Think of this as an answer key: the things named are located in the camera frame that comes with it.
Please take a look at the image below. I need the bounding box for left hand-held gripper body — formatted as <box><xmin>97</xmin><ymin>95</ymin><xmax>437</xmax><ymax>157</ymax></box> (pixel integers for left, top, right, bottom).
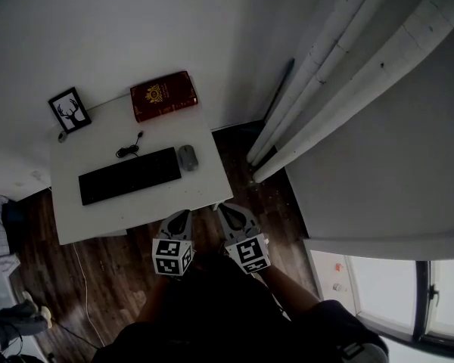
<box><xmin>151</xmin><ymin>209</ymin><xmax>197</xmax><ymax>280</ymax></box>

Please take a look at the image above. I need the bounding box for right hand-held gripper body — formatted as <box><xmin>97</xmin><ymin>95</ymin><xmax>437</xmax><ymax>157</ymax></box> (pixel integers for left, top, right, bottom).
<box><xmin>216</xmin><ymin>203</ymin><xmax>272</xmax><ymax>276</ymax></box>

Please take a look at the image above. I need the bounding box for black keyboard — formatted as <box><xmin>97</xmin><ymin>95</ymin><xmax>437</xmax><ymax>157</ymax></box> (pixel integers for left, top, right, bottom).
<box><xmin>78</xmin><ymin>146</ymin><xmax>183</xmax><ymax>206</ymax></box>

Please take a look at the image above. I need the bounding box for grey computer mouse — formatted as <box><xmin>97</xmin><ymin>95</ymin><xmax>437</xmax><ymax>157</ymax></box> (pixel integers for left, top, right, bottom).
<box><xmin>177</xmin><ymin>144</ymin><xmax>200</xmax><ymax>172</ymax></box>

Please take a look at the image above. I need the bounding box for person's right forearm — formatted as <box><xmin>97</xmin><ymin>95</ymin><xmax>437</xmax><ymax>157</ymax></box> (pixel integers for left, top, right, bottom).
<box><xmin>260</xmin><ymin>267</ymin><xmax>323</xmax><ymax>309</ymax></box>

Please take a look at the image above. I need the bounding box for person's left forearm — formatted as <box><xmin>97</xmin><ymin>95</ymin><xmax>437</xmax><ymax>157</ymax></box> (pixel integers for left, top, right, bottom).
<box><xmin>135</xmin><ymin>275</ymin><xmax>171</xmax><ymax>327</ymax></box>

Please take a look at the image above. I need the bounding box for person's black shirt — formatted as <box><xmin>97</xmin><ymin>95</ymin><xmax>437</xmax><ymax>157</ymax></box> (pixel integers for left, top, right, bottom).
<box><xmin>94</xmin><ymin>253</ymin><xmax>390</xmax><ymax>363</ymax></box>

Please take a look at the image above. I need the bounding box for pale slipper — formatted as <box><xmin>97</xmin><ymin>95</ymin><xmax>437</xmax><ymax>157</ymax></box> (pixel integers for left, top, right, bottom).
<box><xmin>22</xmin><ymin>291</ymin><xmax>56</xmax><ymax>329</ymax></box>

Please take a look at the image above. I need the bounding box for red hardcover book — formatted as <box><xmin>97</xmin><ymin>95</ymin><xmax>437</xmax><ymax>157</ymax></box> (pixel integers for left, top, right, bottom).
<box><xmin>129</xmin><ymin>70</ymin><xmax>199</xmax><ymax>124</ymax></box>

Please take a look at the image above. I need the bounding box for white curtain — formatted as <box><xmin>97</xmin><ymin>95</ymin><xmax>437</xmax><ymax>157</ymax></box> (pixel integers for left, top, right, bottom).
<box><xmin>245</xmin><ymin>0</ymin><xmax>454</xmax><ymax>184</ymax></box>

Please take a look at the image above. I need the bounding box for white floor cable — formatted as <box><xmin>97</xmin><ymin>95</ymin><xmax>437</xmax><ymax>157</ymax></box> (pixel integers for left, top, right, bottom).
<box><xmin>72</xmin><ymin>242</ymin><xmax>107</xmax><ymax>348</ymax></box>

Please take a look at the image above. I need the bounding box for black keyboard cable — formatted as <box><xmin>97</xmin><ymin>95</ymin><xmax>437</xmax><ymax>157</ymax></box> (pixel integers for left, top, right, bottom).
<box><xmin>115</xmin><ymin>130</ymin><xmax>145</xmax><ymax>160</ymax></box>

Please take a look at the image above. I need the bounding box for window with dark frame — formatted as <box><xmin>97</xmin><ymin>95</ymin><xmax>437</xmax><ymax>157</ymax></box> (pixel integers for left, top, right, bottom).
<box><xmin>344</xmin><ymin>254</ymin><xmax>454</xmax><ymax>353</ymax></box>

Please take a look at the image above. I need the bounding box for black deer picture frame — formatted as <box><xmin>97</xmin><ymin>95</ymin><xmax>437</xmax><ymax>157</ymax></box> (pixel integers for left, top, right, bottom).
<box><xmin>48</xmin><ymin>86</ymin><xmax>92</xmax><ymax>135</ymax></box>

